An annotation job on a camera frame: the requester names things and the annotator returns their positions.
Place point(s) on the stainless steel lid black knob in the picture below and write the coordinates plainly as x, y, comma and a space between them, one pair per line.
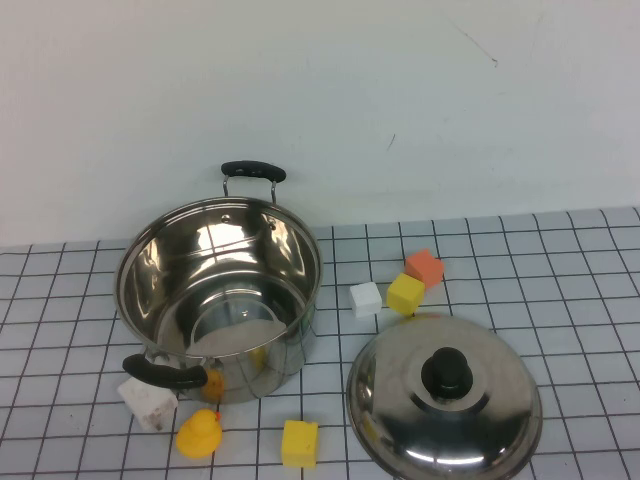
390, 390

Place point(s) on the small white foam cube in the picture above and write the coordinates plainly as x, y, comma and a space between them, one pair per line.
365, 299

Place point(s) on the yellow foam cube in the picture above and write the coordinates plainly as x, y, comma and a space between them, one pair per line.
299, 444
404, 295

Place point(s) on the orange foam cube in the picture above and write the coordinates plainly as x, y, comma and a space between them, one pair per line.
425, 267

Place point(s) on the yellow rubber duck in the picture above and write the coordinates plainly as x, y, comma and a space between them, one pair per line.
197, 436

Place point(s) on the white black-grid checked tablecloth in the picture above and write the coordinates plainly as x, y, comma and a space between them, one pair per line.
550, 300

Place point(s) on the large dirty white foam block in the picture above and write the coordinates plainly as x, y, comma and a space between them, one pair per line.
150, 406

